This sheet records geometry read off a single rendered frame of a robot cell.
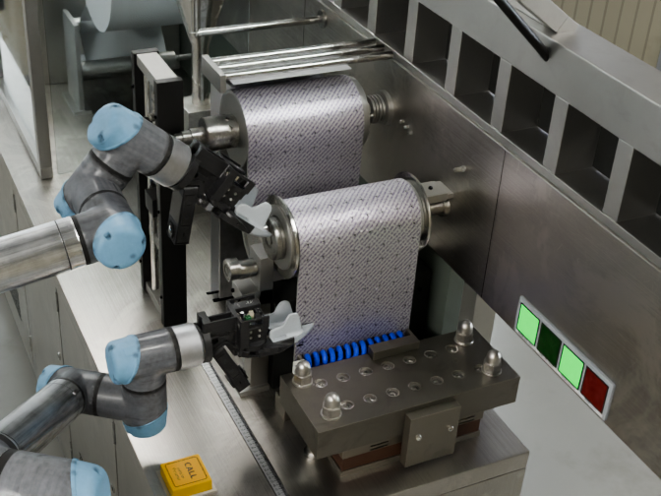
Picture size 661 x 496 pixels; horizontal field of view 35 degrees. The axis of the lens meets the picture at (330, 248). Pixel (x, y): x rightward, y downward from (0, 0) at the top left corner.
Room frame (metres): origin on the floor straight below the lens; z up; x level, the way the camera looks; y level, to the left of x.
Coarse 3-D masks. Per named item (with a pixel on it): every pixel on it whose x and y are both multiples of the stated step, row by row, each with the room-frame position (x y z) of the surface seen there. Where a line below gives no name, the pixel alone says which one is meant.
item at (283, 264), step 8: (416, 192) 1.65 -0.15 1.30; (272, 208) 1.58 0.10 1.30; (272, 216) 1.58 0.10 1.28; (280, 216) 1.55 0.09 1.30; (288, 232) 1.52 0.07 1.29; (288, 240) 1.51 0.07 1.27; (288, 248) 1.51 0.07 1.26; (288, 256) 1.51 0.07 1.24; (280, 264) 1.54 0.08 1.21; (288, 264) 1.51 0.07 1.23
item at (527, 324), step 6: (522, 306) 1.46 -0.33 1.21; (522, 312) 1.46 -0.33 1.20; (528, 312) 1.44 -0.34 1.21; (522, 318) 1.45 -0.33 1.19; (528, 318) 1.44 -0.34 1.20; (534, 318) 1.43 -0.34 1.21; (522, 324) 1.45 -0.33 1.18; (528, 324) 1.44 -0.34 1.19; (534, 324) 1.43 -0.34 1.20; (522, 330) 1.45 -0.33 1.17; (528, 330) 1.44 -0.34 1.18; (534, 330) 1.42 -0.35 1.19; (528, 336) 1.43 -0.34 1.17; (534, 336) 1.42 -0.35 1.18
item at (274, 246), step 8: (272, 224) 1.54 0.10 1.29; (280, 224) 1.54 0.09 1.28; (272, 232) 1.53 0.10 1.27; (280, 232) 1.53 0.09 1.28; (264, 240) 1.56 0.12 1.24; (272, 240) 1.53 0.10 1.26; (280, 240) 1.52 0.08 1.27; (264, 248) 1.56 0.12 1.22; (272, 248) 1.53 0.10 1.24; (280, 248) 1.52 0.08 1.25; (272, 256) 1.53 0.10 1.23; (280, 256) 1.52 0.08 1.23
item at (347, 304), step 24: (360, 264) 1.56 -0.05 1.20; (384, 264) 1.58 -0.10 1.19; (408, 264) 1.61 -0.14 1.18; (312, 288) 1.52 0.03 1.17; (336, 288) 1.54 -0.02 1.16; (360, 288) 1.56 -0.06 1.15; (384, 288) 1.58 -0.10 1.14; (408, 288) 1.61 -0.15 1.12; (312, 312) 1.52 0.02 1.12; (336, 312) 1.54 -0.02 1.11; (360, 312) 1.56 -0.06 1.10; (384, 312) 1.59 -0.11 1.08; (408, 312) 1.61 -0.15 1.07; (312, 336) 1.52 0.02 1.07; (336, 336) 1.54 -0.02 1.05; (360, 336) 1.57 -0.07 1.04
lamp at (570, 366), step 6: (564, 348) 1.35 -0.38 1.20; (564, 354) 1.35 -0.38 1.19; (570, 354) 1.34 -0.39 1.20; (564, 360) 1.35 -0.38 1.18; (570, 360) 1.34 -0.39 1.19; (576, 360) 1.32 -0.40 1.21; (564, 366) 1.35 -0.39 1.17; (570, 366) 1.34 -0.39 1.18; (576, 366) 1.32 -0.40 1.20; (564, 372) 1.34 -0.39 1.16; (570, 372) 1.33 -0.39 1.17; (576, 372) 1.32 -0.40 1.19; (570, 378) 1.33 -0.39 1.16; (576, 378) 1.32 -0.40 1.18; (576, 384) 1.31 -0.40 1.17
